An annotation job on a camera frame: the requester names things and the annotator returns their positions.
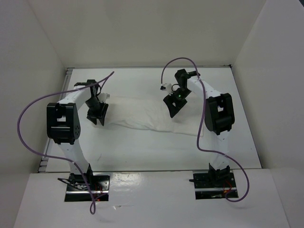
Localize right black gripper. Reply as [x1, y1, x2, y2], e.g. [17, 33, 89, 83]
[163, 88, 191, 118]

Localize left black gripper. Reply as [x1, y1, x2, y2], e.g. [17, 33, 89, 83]
[85, 97, 108, 125]

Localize white tank top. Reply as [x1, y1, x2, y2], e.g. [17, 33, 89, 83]
[104, 96, 202, 136]

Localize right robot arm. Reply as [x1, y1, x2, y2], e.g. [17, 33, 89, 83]
[161, 69, 235, 149]

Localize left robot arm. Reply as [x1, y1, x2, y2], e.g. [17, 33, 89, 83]
[47, 79, 109, 190]

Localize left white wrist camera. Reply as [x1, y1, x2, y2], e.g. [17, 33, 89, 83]
[97, 93, 110, 103]

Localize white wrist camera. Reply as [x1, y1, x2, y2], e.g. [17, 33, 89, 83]
[97, 93, 110, 103]
[160, 83, 174, 95]

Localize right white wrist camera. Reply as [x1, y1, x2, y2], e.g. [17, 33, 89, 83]
[160, 83, 174, 95]

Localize aluminium table edge rail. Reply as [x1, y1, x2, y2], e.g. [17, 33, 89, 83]
[38, 67, 74, 173]

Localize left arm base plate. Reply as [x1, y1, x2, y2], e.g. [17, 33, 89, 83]
[61, 172, 110, 202]

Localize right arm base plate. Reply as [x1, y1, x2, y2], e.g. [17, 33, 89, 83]
[189, 171, 238, 200]

